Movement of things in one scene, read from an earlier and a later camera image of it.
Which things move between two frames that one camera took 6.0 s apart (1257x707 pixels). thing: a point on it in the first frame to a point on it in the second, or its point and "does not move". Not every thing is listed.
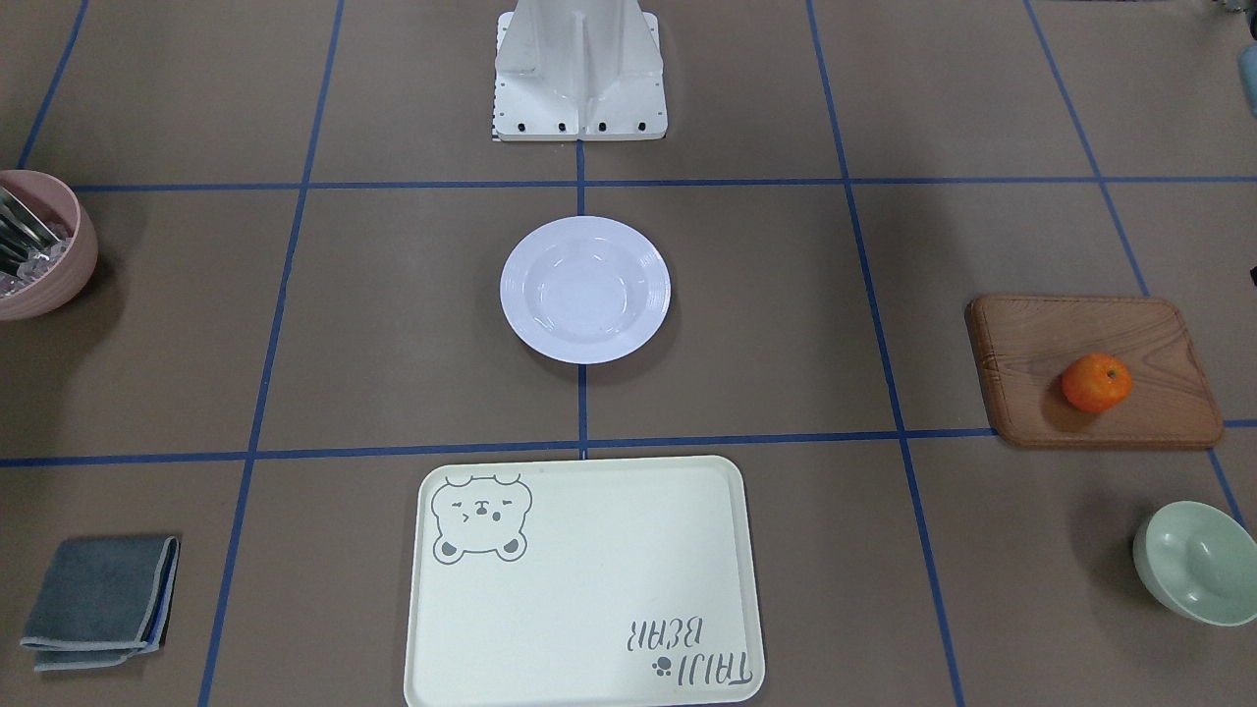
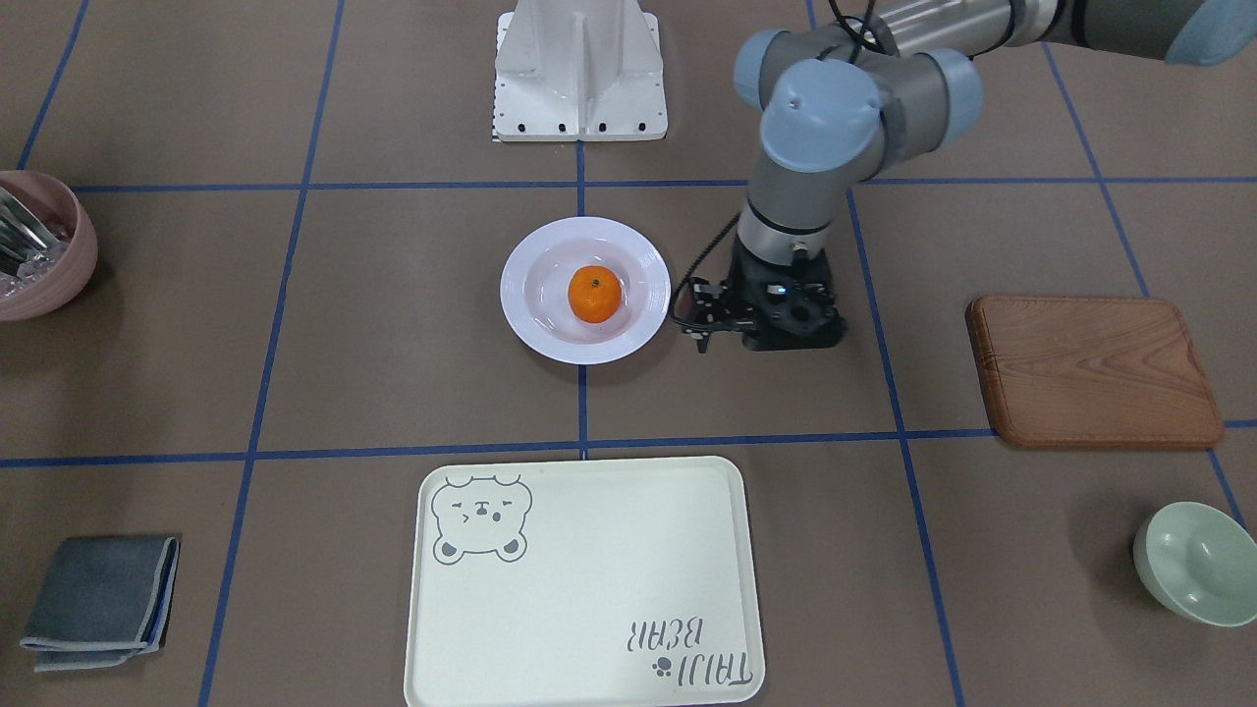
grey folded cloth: [102, 601] does not move
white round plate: [584, 290] does not move
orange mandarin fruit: [1096, 382] to [594, 294]
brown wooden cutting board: [1065, 371] does not move
